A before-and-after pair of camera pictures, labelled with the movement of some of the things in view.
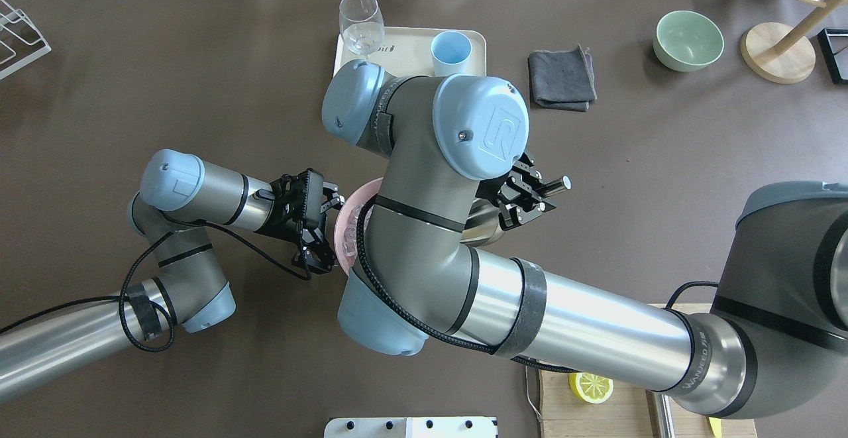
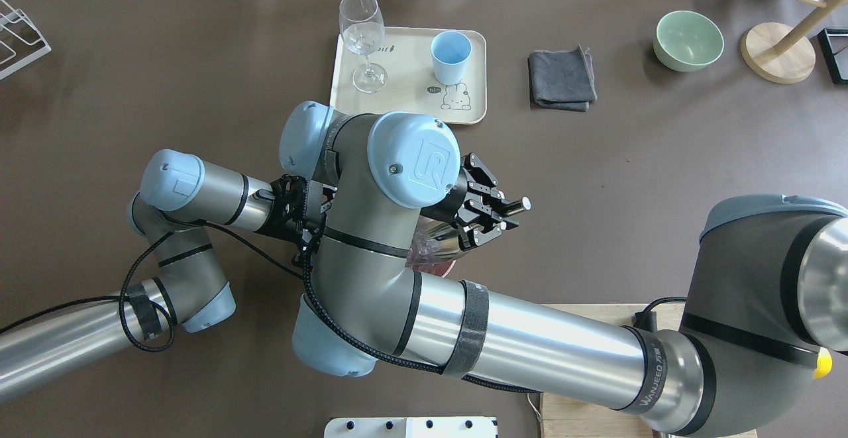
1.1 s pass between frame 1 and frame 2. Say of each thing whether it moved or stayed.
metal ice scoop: moved
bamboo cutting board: stayed
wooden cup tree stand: stayed
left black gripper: stayed
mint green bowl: stayed
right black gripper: moved
